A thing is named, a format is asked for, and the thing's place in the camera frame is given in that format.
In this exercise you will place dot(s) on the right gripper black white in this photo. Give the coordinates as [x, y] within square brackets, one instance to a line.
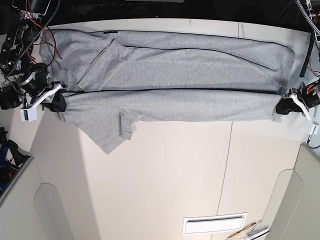
[36, 85]

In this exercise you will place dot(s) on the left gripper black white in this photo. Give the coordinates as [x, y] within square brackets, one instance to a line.
[303, 99]

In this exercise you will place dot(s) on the grey T-shirt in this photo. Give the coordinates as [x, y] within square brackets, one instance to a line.
[117, 79]

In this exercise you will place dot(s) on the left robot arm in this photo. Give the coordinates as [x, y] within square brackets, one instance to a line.
[310, 10]

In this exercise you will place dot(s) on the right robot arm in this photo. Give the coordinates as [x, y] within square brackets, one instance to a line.
[16, 52]

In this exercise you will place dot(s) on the black cylindrical cup holder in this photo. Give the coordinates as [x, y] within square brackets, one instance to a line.
[10, 97]

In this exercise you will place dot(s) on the blue black tools pile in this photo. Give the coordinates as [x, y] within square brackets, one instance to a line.
[10, 159]

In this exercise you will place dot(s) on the wooden pencil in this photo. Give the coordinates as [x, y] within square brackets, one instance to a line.
[242, 230]

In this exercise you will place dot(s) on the white folded tool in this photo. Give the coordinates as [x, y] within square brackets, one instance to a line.
[257, 233]

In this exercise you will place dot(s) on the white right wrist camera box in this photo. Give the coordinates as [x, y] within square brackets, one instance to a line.
[28, 114]

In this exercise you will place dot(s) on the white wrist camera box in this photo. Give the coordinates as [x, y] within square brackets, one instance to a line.
[314, 132]
[28, 114]

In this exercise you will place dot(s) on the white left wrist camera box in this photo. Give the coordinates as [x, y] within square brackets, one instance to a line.
[314, 132]

